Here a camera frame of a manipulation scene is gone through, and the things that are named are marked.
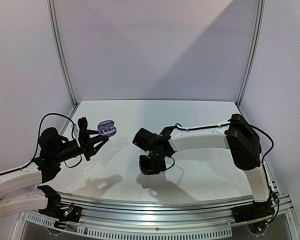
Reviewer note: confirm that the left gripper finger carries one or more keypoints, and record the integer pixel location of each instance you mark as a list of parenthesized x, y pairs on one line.
[(97, 143), (89, 132)]

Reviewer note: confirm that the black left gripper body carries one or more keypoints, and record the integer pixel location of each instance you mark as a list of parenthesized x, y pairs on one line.
[(85, 147)]

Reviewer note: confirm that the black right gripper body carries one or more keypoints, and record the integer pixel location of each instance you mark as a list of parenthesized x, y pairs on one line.
[(148, 165)]

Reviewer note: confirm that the translucent blue charging case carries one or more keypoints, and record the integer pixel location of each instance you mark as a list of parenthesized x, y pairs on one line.
[(103, 126)]

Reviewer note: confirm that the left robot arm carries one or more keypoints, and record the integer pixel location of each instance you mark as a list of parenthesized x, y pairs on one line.
[(25, 188)]

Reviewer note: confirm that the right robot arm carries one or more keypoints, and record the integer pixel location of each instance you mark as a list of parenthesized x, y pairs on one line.
[(236, 135)]

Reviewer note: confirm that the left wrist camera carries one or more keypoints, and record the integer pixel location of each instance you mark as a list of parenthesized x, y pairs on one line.
[(80, 131)]

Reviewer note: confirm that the aluminium front rail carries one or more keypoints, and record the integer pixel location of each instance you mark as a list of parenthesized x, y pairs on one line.
[(159, 213)]

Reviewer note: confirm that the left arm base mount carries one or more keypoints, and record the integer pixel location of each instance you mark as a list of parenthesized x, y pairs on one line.
[(63, 213)]

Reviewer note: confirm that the perforated white cable tray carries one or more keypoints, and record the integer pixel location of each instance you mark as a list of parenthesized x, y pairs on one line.
[(38, 227)]

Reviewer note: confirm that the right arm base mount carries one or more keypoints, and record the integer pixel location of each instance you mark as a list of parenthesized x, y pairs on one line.
[(253, 211)]

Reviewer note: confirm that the left aluminium corner post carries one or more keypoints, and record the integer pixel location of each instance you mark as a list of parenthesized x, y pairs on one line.
[(60, 52)]

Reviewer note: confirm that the aluminium corner post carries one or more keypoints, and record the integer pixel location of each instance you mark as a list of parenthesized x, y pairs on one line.
[(60, 52), (252, 51)]

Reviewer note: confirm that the right aluminium corner post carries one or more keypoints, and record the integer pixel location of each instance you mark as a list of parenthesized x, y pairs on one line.
[(252, 51)]

